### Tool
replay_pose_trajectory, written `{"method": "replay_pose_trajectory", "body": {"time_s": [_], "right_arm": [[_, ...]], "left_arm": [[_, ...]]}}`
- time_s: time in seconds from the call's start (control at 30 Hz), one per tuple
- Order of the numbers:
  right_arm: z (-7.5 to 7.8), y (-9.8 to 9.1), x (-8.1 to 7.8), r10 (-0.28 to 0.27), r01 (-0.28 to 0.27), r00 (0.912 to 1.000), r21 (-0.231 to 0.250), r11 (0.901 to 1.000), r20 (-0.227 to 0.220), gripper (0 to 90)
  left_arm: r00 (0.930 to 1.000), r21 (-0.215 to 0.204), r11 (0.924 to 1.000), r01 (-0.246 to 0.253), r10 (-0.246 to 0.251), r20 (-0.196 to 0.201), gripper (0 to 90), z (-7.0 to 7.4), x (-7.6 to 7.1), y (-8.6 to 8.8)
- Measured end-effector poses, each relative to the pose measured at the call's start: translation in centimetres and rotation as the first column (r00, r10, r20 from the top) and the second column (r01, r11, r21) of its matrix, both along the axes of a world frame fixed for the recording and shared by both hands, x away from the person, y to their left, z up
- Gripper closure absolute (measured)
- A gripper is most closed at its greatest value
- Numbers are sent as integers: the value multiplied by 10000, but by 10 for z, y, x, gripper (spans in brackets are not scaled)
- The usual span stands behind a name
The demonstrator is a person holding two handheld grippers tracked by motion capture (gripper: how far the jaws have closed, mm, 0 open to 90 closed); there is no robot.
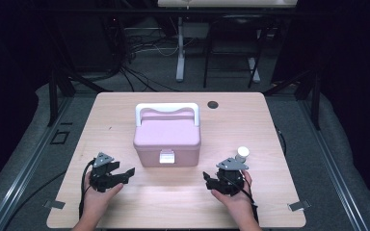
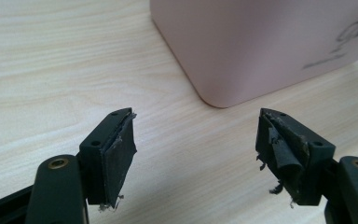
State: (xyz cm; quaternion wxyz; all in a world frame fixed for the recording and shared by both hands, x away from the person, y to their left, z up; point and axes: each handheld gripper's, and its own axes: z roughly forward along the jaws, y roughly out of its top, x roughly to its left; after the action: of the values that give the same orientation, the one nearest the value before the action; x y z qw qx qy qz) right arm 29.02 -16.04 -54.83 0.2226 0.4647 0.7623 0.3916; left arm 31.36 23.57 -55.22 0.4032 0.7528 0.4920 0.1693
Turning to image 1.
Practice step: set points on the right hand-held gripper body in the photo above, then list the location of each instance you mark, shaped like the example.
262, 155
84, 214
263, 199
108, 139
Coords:
231, 183

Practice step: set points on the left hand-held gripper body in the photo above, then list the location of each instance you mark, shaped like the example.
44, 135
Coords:
101, 176

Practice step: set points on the white-capped small bottle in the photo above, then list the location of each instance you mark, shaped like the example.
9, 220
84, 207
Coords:
242, 152

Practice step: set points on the pink storage box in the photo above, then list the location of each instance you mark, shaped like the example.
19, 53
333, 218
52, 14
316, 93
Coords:
167, 134

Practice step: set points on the person's right hand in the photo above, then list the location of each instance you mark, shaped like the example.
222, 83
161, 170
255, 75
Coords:
237, 202

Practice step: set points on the person's left hand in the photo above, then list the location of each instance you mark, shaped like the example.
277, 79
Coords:
94, 199

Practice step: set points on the grey tape strip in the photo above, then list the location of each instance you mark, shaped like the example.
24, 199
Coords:
54, 204
298, 205

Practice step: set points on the black metal stand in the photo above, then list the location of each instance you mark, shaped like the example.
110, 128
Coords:
315, 102
53, 96

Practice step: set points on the black chair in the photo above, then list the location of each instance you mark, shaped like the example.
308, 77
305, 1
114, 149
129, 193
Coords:
237, 22

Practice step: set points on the white desk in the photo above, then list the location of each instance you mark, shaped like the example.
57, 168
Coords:
224, 2

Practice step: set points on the aluminium floor rail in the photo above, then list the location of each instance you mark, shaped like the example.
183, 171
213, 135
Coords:
29, 170
330, 166

